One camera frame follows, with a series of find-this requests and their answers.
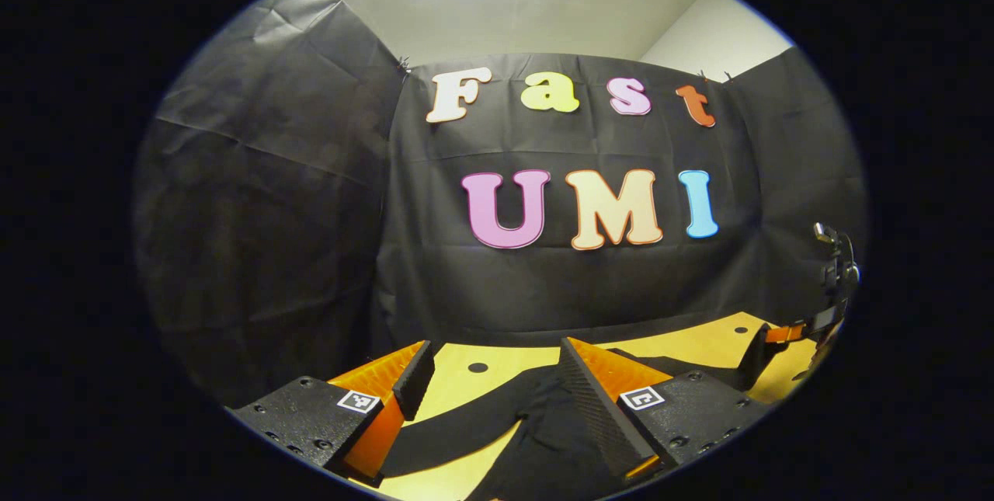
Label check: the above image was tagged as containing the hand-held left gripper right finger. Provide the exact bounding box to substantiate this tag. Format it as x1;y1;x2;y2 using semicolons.
558;336;771;485

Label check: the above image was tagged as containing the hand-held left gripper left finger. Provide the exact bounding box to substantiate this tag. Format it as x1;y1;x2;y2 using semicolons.
225;340;436;486

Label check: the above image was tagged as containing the black shirt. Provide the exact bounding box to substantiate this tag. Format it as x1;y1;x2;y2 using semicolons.
379;350;758;501

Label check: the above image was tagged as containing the black backdrop cloth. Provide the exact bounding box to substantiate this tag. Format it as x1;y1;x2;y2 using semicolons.
132;0;867;409

